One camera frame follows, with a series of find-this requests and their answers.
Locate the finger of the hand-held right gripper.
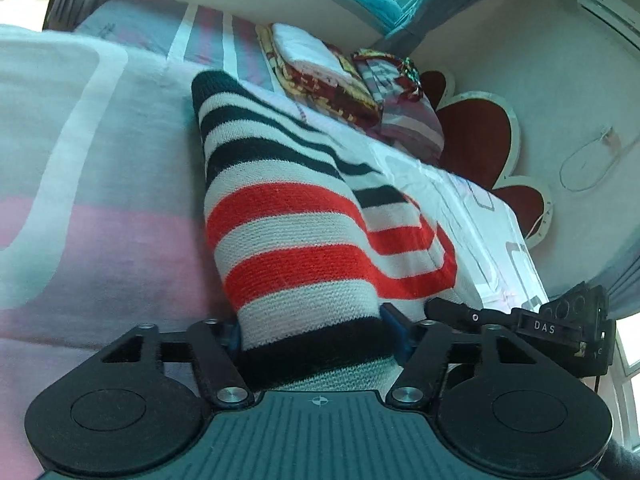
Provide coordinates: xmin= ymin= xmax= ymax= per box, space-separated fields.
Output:
xmin=424 ymin=297 xmax=517 ymax=334

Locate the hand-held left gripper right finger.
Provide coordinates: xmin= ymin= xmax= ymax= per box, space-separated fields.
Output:
xmin=379 ymin=302 xmax=539 ymax=412

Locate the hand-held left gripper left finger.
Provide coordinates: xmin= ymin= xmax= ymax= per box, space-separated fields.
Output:
xmin=100 ymin=318 xmax=254 ymax=409

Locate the black white red striped sweater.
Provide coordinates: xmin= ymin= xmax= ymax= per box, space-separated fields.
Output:
xmin=191 ymin=70 xmax=459 ymax=394

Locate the person's right forearm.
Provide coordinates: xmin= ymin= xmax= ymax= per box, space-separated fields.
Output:
xmin=602 ymin=439 xmax=640 ymax=480

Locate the red flower-shaped headboard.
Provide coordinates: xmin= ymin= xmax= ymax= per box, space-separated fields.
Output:
xmin=419 ymin=70 xmax=554 ymax=249

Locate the pink grey bed sheet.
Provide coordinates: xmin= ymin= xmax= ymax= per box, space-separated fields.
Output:
xmin=0 ymin=22 xmax=551 ymax=480

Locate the red striped pillow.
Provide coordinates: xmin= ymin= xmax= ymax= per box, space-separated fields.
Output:
xmin=351 ymin=49 xmax=447 ymax=167

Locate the folded red patterned blanket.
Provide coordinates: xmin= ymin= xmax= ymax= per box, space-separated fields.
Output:
xmin=256 ymin=24 xmax=382 ymax=129

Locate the folded white towel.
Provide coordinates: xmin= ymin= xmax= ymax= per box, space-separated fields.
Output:
xmin=271 ymin=22 xmax=347 ymax=75

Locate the white air conditioner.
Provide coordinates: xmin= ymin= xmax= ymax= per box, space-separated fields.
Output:
xmin=576 ymin=0 xmax=640 ymax=45

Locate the white wall cable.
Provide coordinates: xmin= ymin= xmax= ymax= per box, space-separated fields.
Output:
xmin=558 ymin=126 xmax=624 ymax=193

